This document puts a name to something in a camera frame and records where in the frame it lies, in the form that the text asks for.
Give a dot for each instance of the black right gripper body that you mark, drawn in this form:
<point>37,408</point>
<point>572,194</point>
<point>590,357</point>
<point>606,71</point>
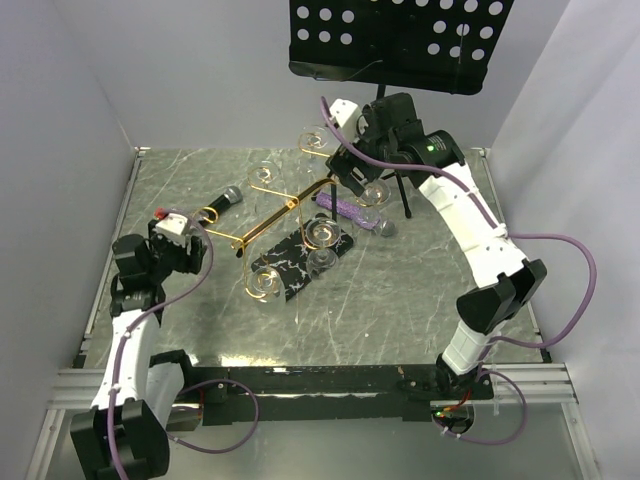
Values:
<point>368,137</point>

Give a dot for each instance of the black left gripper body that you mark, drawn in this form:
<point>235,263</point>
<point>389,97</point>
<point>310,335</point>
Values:
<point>167,256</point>

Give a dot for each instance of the gold wine glass rack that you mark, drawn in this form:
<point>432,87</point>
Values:
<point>284,217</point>

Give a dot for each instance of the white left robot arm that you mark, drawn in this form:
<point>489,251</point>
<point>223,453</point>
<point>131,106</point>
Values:
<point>122,434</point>

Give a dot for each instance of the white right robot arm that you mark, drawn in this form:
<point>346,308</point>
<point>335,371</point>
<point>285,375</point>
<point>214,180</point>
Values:
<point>505,278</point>

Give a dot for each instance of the back right wine glass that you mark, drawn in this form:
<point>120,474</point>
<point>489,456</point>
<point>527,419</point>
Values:
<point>375,195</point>

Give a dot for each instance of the back left wine glass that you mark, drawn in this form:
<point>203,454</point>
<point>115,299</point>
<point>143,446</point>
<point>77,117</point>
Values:
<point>313,142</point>

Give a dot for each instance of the black marble rack base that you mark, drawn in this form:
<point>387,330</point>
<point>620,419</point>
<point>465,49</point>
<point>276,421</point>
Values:
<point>289,257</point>

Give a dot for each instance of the front left wine glass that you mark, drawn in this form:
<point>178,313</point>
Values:
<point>262,178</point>

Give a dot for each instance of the front right wine glass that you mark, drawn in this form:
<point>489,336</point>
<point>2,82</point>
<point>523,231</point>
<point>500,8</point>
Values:
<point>267,290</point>

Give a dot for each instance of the purple glitter microphone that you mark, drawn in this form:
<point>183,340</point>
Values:
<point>350,211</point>

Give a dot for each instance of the black music stand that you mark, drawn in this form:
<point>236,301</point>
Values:
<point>440,46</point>

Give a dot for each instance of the black microphone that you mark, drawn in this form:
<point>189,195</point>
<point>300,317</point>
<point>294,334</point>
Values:
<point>231,196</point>

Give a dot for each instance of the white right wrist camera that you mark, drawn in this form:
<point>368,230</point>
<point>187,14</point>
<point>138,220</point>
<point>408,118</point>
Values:
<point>345,115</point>

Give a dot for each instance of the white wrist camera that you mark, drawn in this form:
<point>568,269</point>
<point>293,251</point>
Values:
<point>172,226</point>
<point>345,115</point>

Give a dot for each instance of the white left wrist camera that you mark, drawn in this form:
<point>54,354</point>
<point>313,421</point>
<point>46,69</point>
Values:
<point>172,226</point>

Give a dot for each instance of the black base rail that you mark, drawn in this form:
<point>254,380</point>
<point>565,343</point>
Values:
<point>303,393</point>

